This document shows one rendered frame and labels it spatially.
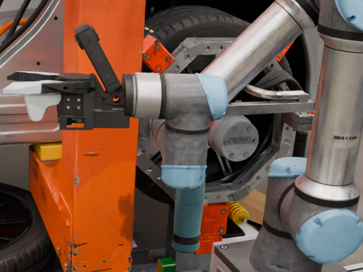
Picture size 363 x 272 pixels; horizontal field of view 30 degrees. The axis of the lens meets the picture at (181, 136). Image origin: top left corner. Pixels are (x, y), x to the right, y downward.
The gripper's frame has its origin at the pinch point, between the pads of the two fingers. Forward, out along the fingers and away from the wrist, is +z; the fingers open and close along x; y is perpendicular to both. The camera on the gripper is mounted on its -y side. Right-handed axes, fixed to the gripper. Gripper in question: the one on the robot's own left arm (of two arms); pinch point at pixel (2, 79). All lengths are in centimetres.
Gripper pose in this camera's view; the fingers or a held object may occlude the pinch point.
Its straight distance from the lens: 108.8
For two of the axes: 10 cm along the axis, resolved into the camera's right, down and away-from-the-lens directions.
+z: -9.8, -0.1, -2.0
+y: -0.5, 9.8, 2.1
